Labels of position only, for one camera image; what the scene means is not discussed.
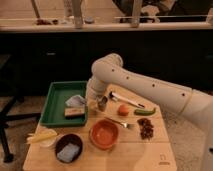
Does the orange round fruit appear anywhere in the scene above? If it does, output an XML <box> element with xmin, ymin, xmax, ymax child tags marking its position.
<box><xmin>117</xmin><ymin>104</ymin><xmax>130</xmax><ymax>116</ymax></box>

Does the dark red grape bunch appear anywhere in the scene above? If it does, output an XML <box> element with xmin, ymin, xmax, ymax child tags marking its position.
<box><xmin>138</xmin><ymin>118</ymin><xmax>154</xmax><ymax>140</ymax></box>

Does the wooden block sponge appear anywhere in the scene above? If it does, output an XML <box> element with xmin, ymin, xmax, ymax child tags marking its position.
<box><xmin>64</xmin><ymin>108</ymin><xmax>85</xmax><ymax>118</ymax></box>

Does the green plastic tray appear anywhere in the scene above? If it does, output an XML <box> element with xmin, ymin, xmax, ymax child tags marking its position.
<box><xmin>40</xmin><ymin>81</ymin><xmax>88</xmax><ymax>128</ymax></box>

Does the black office chair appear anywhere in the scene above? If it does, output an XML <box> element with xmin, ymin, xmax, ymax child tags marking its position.
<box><xmin>0</xmin><ymin>54</ymin><xmax>41</xmax><ymax>163</ymax></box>

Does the white towel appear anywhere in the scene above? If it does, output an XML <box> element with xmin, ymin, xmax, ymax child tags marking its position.
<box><xmin>65</xmin><ymin>95</ymin><xmax>86</xmax><ymax>107</ymax></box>

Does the small metal cup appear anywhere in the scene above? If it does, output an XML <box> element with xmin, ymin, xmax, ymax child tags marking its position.
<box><xmin>97</xmin><ymin>96</ymin><xmax>108</xmax><ymax>112</ymax></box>

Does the yellow banana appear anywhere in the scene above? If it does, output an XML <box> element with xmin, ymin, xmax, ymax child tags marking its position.
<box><xmin>27</xmin><ymin>133</ymin><xmax>56</xmax><ymax>144</ymax></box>

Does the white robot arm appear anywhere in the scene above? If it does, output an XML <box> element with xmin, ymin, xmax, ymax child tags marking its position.
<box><xmin>86</xmin><ymin>53</ymin><xmax>213</xmax><ymax>171</ymax></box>

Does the orange bowl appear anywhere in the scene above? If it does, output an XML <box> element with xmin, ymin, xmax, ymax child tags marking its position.
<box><xmin>89</xmin><ymin>119</ymin><xmax>119</xmax><ymax>150</ymax></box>

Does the small white bowl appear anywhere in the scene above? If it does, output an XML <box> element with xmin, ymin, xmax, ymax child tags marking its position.
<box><xmin>39</xmin><ymin>129</ymin><xmax>58</xmax><ymax>148</ymax></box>

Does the dark cabinet counter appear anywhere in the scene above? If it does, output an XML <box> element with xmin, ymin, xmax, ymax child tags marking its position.
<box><xmin>0</xmin><ymin>25</ymin><xmax>213</xmax><ymax>96</ymax></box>

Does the blue sponge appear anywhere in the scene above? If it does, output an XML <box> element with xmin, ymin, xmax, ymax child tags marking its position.
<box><xmin>57</xmin><ymin>143</ymin><xmax>80</xmax><ymax>163</ymax></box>

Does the dark brown bowl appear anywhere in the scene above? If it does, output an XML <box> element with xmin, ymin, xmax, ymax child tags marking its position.
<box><xmin>55</xmin><ymin>134</ymin><xmax>83</xmax><ymax>163</ymax></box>

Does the metal fork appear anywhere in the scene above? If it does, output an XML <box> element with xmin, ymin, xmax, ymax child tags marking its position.
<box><xmin>105</xmin><ymin>117</ymin><xmax>134</xmax><ymax>129</ymax></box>

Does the white handled kitchen tool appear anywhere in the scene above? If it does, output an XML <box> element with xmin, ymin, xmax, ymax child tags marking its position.
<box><xmin>109</xmin><ymin>91</ymin><xmax>145</xmax><ymax>108</ymax></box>

